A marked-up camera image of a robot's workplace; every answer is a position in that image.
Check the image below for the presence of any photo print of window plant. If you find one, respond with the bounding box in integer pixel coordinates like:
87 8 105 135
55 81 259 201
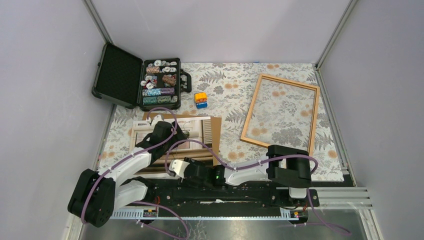
130 115 219 167

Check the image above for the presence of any cyan poker chip stack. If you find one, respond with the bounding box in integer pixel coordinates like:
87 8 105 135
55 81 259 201
142 88 161 97

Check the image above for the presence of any purple poker chip stack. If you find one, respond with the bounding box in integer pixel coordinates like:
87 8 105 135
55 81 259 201
160 87 175 96

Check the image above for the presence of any black poker chip case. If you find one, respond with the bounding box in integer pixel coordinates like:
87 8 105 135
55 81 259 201
91 43 192 112

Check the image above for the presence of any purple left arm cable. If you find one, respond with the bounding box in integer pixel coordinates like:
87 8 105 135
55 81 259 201
80 107 190 240

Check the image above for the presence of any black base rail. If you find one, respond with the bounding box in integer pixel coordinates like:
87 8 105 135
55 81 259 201
91 177 355 220

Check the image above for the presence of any wooden picture frame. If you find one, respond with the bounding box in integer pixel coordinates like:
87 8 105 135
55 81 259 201
240 73 320 155

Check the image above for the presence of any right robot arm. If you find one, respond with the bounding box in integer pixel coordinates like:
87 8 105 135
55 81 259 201
170 145 318 206

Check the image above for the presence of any yellow and blue toy block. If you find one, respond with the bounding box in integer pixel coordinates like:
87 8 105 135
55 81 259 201
194 92 208 109

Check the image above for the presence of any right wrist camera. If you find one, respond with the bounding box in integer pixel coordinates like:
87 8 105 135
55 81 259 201
169 159 189 179

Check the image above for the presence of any brown cardboard backing board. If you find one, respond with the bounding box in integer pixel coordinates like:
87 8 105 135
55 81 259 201
131 114 221 166

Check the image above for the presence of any floral patterned table mat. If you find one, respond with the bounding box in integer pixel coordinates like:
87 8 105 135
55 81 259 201
98 63 344 182

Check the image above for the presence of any orange poker chip roll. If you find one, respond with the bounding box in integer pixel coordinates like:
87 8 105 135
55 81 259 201
162 75 177 87

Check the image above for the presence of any green poker chip stack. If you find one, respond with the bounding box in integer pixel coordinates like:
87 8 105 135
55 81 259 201
142 96 158 106

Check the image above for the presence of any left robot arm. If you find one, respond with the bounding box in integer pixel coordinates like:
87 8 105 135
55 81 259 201
67 120 186 228

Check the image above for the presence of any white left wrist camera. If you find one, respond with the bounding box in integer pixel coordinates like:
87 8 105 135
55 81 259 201
148 114 164 127

